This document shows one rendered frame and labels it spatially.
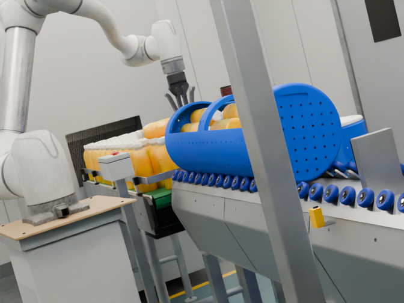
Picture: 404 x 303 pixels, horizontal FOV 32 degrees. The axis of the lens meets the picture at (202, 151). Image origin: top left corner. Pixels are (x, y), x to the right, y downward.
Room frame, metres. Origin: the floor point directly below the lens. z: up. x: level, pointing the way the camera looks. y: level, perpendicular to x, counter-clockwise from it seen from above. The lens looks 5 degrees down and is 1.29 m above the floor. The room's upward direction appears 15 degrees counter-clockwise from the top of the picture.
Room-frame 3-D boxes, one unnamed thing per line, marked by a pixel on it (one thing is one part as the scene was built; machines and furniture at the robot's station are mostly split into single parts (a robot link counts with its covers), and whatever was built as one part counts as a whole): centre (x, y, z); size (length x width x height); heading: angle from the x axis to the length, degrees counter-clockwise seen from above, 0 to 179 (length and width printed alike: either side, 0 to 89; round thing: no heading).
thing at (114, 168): (2.99, 0.37, 1.05); 0.20 x 0.10 x 0.10; 18
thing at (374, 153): (1.63, -0.39, 1.00); 0.10 x 0.04 x 0.15; 108
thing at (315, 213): (1.63, -0.25, 0.92); 0.08 x 0.03 x 0.05; 108
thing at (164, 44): (2.81, 0.03, 1.50); 0.13 x 0.11 x 0.16; 50
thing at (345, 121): (2.59, -0.47, 1.03); 0.28 x 0.28 x 0.01
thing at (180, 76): (2.80, 0.02, 1.32); 0.08 x 0.07 x 0.09; 108
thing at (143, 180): (3.66, 0.50, 0.96); 1.60 x 0.01 x 0.03; 18
